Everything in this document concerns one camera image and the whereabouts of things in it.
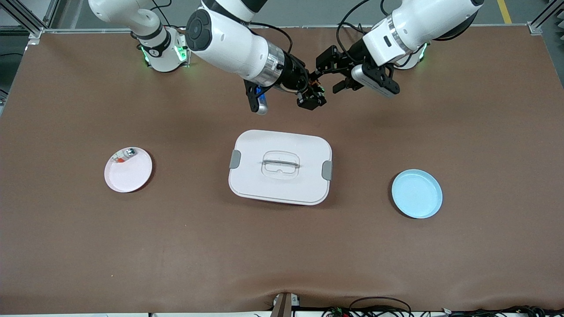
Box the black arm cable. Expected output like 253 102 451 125
337 0 385 62
249 22 295 55

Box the black cable bundle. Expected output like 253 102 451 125
441 305 564 317

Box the round light blue plate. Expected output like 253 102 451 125
391 169 443 219

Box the black looped cable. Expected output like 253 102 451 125
349 296 413 317

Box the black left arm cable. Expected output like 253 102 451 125
337 0 385 62

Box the aluminium frame profile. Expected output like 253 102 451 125
528 0 564 36
0 0 60 39

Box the white and green switch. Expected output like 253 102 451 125
110 148 138 165

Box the white lidded storage box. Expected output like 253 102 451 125
228 129 333 206

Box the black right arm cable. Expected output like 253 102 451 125
249 22 295 55

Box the round pink plate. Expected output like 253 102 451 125
104 147 153 193

